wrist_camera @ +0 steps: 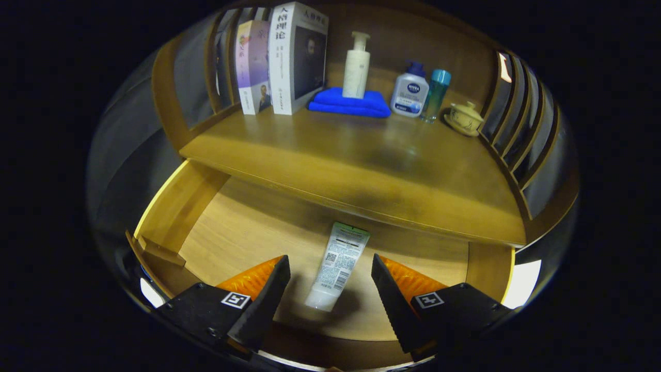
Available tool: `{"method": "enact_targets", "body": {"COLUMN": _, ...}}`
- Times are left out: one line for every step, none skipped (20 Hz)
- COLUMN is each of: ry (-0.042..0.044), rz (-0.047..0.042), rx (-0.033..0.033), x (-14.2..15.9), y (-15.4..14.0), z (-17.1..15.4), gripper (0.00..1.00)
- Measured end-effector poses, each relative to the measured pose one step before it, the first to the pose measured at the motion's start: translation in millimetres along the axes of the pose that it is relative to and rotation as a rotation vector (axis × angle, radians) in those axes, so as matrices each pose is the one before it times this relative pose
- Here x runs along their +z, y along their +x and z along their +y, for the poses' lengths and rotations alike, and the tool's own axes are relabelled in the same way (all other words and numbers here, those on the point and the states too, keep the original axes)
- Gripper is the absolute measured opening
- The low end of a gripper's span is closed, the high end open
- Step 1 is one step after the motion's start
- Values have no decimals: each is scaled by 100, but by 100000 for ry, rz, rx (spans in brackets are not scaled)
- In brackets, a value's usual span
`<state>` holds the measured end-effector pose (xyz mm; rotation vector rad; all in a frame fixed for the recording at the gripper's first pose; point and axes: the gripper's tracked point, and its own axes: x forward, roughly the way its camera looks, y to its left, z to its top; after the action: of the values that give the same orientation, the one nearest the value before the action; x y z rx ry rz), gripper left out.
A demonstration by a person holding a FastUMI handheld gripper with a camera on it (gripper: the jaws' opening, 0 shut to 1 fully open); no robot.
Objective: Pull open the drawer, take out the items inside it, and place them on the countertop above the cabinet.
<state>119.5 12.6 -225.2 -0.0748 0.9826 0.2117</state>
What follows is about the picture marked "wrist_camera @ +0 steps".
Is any white pump bottle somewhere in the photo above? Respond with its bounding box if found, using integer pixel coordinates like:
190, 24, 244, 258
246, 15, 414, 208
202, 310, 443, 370
342, 31, 371, 100

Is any wooden countertop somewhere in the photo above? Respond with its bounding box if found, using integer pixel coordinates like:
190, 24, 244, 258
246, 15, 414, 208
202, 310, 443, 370
178, 65, 527, 247

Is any slim teal bottle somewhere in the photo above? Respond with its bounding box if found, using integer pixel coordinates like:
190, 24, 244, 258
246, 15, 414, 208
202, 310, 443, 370
419, 69, 452, 124

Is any thick white book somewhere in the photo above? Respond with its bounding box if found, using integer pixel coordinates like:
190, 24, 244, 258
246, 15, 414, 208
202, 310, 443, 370
267, 2, 329, 116

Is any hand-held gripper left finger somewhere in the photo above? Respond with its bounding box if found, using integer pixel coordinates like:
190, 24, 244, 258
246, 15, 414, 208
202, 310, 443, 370
155, 255, 291, 357

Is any white bottle with blue cap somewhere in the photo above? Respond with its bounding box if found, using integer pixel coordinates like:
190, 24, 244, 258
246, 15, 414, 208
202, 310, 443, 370
390, 60, 430, 118

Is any brown wooden drawer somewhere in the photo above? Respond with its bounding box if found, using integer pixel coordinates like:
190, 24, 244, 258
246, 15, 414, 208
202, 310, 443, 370
125, 158, 517, 370

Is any beige lidded teacup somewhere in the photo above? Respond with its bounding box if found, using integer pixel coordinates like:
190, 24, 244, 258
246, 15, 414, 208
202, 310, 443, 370
443, 101, 485, 137

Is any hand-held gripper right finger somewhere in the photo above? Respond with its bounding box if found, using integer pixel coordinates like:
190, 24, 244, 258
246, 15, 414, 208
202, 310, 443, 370
371, 253, 514, 362

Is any blue folded cloth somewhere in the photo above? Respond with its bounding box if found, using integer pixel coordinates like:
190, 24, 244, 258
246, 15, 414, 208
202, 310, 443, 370
308, 86, 392, 119

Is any purple book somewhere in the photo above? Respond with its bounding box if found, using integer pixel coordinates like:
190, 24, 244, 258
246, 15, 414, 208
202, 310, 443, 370
235, 20, 272, 116

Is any white cosmetic tube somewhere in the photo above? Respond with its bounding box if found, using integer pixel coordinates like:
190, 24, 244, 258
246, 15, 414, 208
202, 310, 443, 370
305, 222, 371, 313

